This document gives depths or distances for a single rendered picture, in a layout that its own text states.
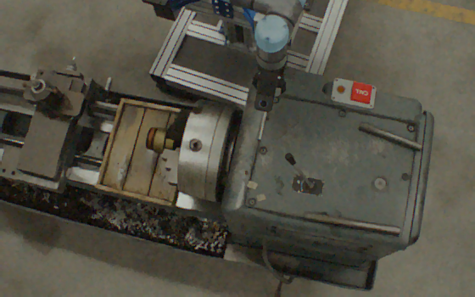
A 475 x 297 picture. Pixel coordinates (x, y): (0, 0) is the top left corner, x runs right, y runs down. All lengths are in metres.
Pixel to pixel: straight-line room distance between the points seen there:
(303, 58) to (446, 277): 1.38
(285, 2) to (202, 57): 1.63
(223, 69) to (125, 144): 0.96
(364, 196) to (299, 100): 0.35
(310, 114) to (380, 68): 1.55
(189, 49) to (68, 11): 0.95
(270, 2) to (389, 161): 0.61
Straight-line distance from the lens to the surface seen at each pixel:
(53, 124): 2.07
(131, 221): 2.28
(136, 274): 2.85
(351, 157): 1.59
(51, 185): 2.05
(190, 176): 1.65
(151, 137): 1.77
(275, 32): 1.22
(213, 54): 2.88
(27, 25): 3.56
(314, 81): 1.66
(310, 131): 1.60
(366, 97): 1.65
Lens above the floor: 2.77
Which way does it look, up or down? 72 degrees down
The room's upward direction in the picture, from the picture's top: 10 degrees counter-clockwise
